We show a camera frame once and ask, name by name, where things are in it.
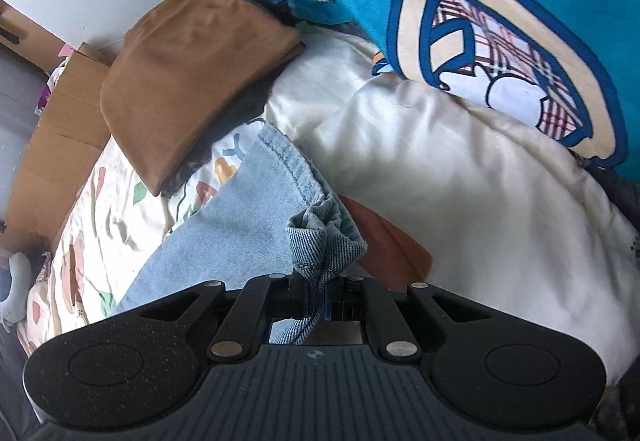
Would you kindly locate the purple white plastic bag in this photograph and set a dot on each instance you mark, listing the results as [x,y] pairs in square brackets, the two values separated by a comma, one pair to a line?
[47,91]

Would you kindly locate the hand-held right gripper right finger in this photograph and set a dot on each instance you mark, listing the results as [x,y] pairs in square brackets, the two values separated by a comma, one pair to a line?
[350,297]

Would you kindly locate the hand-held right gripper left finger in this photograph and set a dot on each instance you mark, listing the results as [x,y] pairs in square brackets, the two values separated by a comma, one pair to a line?
[295,293]

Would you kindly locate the upright brown cardboard box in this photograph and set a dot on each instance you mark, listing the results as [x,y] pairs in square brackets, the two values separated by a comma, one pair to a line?
[35,41]

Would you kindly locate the brown folded garment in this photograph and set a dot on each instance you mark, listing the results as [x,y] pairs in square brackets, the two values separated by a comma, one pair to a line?
[190,71]

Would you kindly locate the light blue denim pants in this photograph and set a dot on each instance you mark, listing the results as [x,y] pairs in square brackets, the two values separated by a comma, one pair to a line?
[235,231]

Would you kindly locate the cream bear printed blanket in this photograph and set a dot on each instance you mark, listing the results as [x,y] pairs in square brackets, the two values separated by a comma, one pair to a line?
[450,171]

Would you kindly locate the grey plush neck pillow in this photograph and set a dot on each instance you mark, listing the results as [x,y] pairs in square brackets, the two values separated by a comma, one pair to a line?
[15,291]

